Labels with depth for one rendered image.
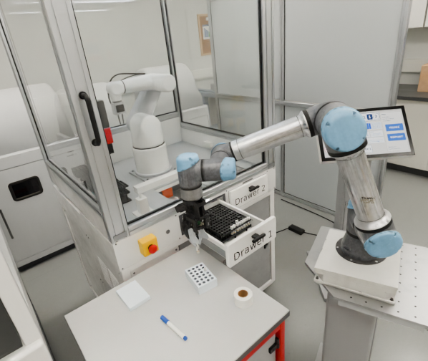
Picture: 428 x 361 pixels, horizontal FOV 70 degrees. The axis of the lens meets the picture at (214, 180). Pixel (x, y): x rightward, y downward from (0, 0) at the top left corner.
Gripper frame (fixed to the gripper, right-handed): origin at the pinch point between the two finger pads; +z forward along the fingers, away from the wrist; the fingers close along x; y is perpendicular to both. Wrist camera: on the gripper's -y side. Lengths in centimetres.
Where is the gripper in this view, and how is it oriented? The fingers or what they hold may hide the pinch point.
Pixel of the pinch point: (195, 241)
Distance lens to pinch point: 118.6
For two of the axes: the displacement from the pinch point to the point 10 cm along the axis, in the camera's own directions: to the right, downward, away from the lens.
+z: 1.0, 9.0, 4.2
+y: 6.6, 2.6, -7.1
